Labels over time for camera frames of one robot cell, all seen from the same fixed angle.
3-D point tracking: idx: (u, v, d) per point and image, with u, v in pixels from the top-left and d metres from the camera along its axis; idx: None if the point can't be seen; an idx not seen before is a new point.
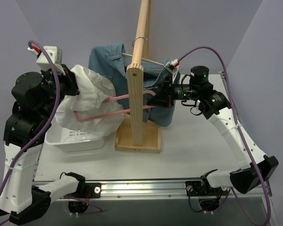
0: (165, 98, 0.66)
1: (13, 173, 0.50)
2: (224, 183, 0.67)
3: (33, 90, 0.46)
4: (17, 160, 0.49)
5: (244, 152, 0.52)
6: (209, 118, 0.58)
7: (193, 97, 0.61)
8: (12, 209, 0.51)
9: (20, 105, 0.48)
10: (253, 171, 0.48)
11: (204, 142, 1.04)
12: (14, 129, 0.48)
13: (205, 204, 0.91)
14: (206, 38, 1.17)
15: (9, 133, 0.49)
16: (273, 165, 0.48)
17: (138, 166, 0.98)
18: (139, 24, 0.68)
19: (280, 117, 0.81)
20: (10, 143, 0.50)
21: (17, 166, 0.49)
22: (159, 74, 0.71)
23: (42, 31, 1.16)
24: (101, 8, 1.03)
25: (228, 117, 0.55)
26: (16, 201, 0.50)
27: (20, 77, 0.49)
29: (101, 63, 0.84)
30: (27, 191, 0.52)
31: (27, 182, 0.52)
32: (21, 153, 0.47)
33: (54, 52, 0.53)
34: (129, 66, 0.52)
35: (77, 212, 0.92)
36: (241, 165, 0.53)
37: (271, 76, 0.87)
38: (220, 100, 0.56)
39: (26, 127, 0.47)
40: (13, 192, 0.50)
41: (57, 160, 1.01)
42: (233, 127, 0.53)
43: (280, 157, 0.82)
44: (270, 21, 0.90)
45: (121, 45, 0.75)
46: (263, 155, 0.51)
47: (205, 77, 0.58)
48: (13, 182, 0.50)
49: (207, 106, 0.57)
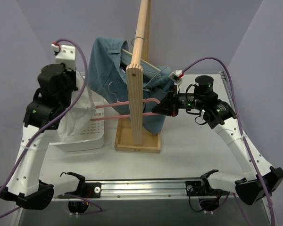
0: (169, 107, 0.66)
1: (28, 153, 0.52)
2: (226, 187, 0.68)
3: (56, 77, 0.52)
4: (34, 140, 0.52)
5: (250, 164, 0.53)
6: (213, 128, 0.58)
7: (197, 106, 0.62)
8: (20, 191, 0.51)
9: (43, 92, 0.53)
10: (259, 183, 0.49)
11: (204, 142, 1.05)
12: (35, 112, 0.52)
13: (205, 204, 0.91)
14: (206, 38, 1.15)
15: (30, 115, 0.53)
16: (279, 177, 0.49)
17: (138, 166, 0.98)
18: (138, 23, 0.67)
19: (279, 118, 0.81)
20: (28, 125, 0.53)
21: (32, 146, 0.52)
22: (153, 78, 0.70)
23: (44, 32, 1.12)
24: (100, 8, 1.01)
25: (233, 127, 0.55)
26: (26, 182, 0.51)
27: (45, 67, 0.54)
29: (101, 56, 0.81)
30: (36, 175, 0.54)
31: (39, 165, 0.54)
32: (38, 133, 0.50)
33: (73, 50, 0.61)
34: (129, 66, 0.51)
35: (77, 212, 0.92)
36: (246, 176, 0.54)
37: (271, 76, 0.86)
38: (226, 110, 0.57)
39: (45, 112, 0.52)
40: (24, 173, 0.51)
41: (58, 160, 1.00)
42: (238, 138, 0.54)
43: (279, 157, 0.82)
44: (271, 22, 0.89)
45: (123, 41, 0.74)
46: (269, 165, 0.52)
47: (209, 87, 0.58)
48: (26, 163, 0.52)
49: (212, 116, 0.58)
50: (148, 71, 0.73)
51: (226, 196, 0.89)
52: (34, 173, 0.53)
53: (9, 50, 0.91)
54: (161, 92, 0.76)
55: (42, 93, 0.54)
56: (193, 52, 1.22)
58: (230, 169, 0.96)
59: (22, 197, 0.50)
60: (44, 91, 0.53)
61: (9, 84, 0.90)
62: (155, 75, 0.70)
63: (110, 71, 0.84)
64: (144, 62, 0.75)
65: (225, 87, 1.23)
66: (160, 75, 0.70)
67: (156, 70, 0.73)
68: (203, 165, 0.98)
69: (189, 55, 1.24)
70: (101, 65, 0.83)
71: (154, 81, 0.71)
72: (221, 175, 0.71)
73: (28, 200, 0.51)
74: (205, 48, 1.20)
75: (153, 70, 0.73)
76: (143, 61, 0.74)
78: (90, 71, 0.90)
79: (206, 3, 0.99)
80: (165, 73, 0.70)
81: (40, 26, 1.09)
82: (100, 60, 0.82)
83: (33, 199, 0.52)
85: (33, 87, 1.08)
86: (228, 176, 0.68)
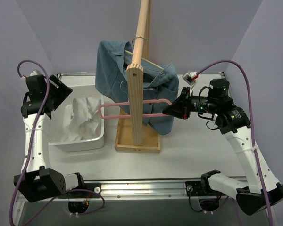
0: (181, 109, 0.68)
1: (36, 135, 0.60)
2: (226, 190, 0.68)
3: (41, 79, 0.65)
4: (37, 123, 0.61)
5: (257, 177, 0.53)
6: (224, 133, 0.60)
7: (210, 110, 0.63)
8: (40, 165, 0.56)
9: (31, 92, 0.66)
10: (262, 197, 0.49)
11: (204, 142, 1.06)
12: (30, 105, 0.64)
13: (205, 204, 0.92)
14: (207, 38, 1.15)
15: (27, 108, 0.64)
16: None
17: (138, 167, 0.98)
18: (138, 24, 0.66)
19: (280, 118, 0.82)
20: (28, 115, 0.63)
21: (37, 127, 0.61)
22: (156, 77, 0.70)
23: (44, 31, 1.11)
24: (100, 8, 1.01)
25: (245, 138, 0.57)
26: (42, 157, 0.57)
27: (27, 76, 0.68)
29: (107, 58, 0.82)
30: (46, 154, 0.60)
31: (45, 146, 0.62)
32: (38, 115, 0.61)
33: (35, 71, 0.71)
34: (129, 66, 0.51)
35: (77, 212, 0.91)
36: (251, 188, 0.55)
37: (273, 76, 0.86)
38: (240, 117, 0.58)
39: (38, 103, 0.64)
40: (38, 150, 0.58)
41: (57, 160, 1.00)
42: (249, 149, 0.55)
43: (280, 158, 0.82)
44: (272, 22, 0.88)
45: (126, 43, 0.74)
46: (277, 181, 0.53)
47: (224, 91, 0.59)
48: (36, 142, 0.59)
49: (225, 121, 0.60)
50: (151, 69, 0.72)
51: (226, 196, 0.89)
52: (45, 152, 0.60)
53: (9, 49, 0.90)
54: (166, 91, 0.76)
55: (31, 95, 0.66)
56: (193, 52, 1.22)
58: (229, 169, 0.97)
59: (44, 170, 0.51)
60: (33, 92, 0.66)
61: (9, 84, 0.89)
62: (159, 73, 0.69)
63: (116, 75, 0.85)
64: (145, 61, 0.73)
65: None
66: (163, 73, 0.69)
67: (159, 69, 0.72)
68: (203, 165, 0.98)
69: (190, 55, 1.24)
70: (108, 67, 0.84)
71: (157, 80, 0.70)
72: (223, 179, 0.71)
73: (50, 171, 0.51)
74: (205, 48, 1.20)
75: (156, 69, 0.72)
76: (143, 59, 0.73)
78: (98, 73, 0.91)
79: (206, 3, 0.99)
80: (168, 71, 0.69)
81: (40, 25, 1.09)
82: (106, 62, 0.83)
83: (54, 173, 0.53)
85: None
86: (231, 181, 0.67)
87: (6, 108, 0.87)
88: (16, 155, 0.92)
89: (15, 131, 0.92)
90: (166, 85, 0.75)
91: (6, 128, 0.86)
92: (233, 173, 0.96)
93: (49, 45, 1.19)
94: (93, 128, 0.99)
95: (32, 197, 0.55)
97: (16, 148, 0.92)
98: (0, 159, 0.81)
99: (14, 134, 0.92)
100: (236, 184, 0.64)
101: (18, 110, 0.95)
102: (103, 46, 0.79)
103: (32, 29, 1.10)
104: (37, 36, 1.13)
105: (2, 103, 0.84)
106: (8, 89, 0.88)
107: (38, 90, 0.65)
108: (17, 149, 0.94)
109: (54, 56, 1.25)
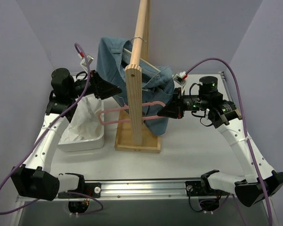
0: (175, 109, 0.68)
1: (47, 134, 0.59)
2: (224, 186, 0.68)
3: (66, 80, 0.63)
4: (54, 123, 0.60)
5: (252, 166, 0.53)
6: (217, 127, 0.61)
7: (203, 107, 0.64)
8: (37, 165, 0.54)
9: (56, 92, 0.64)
10: (259, 186, 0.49)
11: (204, 142, 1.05)
12: (56, 104, 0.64)
13: (205, 204, 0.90)
14: (207, 38, 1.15)
15: (51, 107, 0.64)
16: (281, 181, 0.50)
17: (138, 165, 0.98)
18: (137, 26, 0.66)
19: (279, 119, 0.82)
20: (50, 113, 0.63)
21: (53, 127, 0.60)
22: (151, 79, 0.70)
23: (44, 31, 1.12)
24: (100, 8, 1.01)
25: (237, 129, 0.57)
26: (44, 158, 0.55)
27: (53, 73, 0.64)
29: (107, 56, 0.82)
30: (50, 157, 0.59)
31: (54, 148, 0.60)
32: (59, 116, 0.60)
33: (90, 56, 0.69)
34: (127, 67, 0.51)
35: (77, 212, 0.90)
36: (248, 178, 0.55)
37: (273, 76, 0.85)
38: (231, 110, 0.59)
39: (64, 107, 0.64)
40: (43, 149, 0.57)
41: (58, 160, 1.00)
42: (242, 140, 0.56)
43: (279, 158, 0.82)
44: (272, 21, 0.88)
45: (126, 41, 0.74)
46: (271, 170, 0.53)
47: (213, 86, 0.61)
48: (45, 141, 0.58)
49: (217, 115, 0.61)
50: (147, 70, 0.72)
51: (226, 196, 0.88)
52: (50, 153, 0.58)
53: (8, 49, 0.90)
54: (162, 92, 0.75)
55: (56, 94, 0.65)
56: (193, 52, 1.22)
58: (229, 169, 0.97)
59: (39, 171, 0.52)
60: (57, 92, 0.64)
61: (10, 84, 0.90)
62: (155, 75, 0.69)
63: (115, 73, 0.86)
64: (143, 61, 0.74)
65: (225, 88, 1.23)
66: (159, 76, 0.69)
67: (155, 70, 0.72)
68: (203, 165, 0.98)
69: (190, 55, 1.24)
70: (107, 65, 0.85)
71: (153, 82, 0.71)
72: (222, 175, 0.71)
73: (45, 175, 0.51)
74: (205, 48, 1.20)
75: (152, 69, 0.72)
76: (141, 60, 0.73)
78: (98, 70, 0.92)
79: (206, 3, 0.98)
80: (164, 74, 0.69)
81: (40, 25, 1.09)
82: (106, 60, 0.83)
83: (48, 179, 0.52)
85: (33, 87, 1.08)
86: (230, 176, 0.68)
87: (7, 108, 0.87)
88: (17, 154, 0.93)
89: (16, 131, 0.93)
90: (162, 87, 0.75)
91: (6, 126, 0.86)
92: (233, 173, 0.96)
93: (49, 45, 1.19)
94: (91, 129, 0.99)
95: (22, 191, 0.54)
97: (17, 147, 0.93)
98: (1, 158, 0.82)
99: (15, 133, 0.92)
100: (234, 179, 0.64)
101: (20, 109, 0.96)
102: (104, 44, 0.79)
103: (32, 29, 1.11)
104: (37, 35, 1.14)
105: (2, 102, 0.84)
106: (8, 88, 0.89)
107: (62, 92, 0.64)
108: (19, 148, 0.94)
109: (54, 56, 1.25)
